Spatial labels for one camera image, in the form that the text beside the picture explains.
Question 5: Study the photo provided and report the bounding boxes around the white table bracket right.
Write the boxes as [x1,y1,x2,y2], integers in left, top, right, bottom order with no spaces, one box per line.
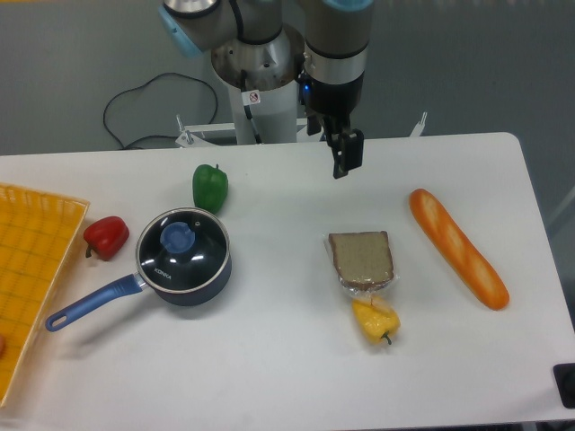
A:
[410,111,428,137]

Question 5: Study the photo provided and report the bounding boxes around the green bell pepper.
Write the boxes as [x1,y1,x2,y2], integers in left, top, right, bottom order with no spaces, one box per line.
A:
[191,164,229,215]

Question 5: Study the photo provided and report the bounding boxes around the black floor cable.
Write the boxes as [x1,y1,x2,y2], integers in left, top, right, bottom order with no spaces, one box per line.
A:
[102,72,219,151]

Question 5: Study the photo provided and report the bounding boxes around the glass lid blue knob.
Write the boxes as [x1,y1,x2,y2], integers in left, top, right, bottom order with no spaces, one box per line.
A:
[136,207,232,295]

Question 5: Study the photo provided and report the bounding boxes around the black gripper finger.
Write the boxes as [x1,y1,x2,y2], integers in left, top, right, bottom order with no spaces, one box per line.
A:
[322,115,341,149]
[332,128,363,179]

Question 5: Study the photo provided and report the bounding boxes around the yellow wicker basket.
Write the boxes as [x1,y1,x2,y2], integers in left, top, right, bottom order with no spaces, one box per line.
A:
[1,183,90,407]

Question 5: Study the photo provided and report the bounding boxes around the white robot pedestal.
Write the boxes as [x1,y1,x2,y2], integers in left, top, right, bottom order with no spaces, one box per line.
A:
[211,24,304,145]

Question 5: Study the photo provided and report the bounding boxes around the orange baguette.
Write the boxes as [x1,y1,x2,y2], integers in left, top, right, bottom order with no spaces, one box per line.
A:
[409,189,510,311]

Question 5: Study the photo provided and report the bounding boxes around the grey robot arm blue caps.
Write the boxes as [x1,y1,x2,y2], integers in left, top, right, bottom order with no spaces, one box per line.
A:
[158,1,375,179]

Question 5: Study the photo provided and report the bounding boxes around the white mounting frame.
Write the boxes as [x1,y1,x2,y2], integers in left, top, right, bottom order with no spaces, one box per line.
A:
[175,115,324,148]

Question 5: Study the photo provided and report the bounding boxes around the wrapped bread slice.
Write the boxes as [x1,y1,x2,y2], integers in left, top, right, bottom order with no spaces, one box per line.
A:
[323,231,400,302]

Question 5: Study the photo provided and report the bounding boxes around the yellow bell pepper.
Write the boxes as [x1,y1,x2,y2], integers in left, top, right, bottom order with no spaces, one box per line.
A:
[351,296,401,345]

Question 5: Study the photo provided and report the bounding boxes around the black corner device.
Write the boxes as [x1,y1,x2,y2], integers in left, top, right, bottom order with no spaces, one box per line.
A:
[553,363,575,409]

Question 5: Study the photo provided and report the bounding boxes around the red bell pepper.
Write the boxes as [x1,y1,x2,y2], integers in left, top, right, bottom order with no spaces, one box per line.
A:
[83,215,129,261]

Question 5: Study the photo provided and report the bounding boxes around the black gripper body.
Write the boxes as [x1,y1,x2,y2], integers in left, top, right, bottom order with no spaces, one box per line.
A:
[297,71,364,135]

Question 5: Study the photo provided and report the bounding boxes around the dark blue saucepan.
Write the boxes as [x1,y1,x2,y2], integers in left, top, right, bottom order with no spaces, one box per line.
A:
[44,207,234,333]

